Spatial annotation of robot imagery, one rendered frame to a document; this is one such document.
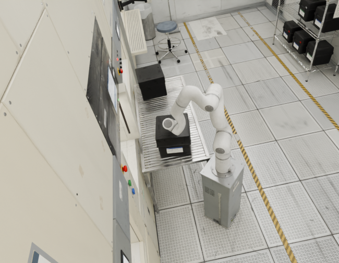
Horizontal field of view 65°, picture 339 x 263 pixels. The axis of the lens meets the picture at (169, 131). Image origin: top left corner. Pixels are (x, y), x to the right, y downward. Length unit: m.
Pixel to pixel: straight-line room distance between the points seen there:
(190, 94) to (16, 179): 1.29
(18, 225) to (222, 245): 2.36
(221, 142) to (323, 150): 1.90
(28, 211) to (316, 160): 3.16
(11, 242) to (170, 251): 2.31
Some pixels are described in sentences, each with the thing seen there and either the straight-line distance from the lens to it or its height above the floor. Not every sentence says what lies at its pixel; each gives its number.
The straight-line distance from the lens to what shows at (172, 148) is 2.30.
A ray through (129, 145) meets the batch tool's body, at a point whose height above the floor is 0.87.
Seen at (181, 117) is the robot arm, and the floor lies 1.31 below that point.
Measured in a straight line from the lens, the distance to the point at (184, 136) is 2.19.
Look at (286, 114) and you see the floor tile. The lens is 3.91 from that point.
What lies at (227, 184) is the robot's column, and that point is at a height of 0.76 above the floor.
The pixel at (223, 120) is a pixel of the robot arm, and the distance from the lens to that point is 1.83.
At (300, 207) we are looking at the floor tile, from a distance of 3.07.
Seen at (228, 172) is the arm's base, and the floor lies 0.77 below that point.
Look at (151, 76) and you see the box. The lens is 2.90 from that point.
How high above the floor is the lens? 2.61
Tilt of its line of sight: 45 degrees down
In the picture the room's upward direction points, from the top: 11 degrees counter-clockwise
